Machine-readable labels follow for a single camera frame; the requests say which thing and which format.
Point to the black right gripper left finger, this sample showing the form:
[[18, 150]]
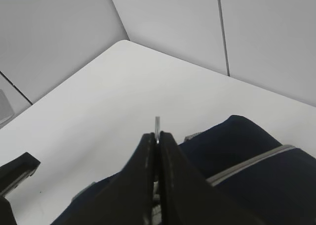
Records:
[[128, 199]]

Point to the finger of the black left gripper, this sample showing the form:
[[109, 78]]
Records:
[[16, 171]]

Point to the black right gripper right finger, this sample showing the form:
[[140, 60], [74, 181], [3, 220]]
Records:
[[186, 197]]

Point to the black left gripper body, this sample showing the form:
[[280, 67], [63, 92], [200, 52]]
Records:
[[6, 214]]

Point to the navy and white lunch bag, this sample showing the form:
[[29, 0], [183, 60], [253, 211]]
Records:
[[274, 182]]

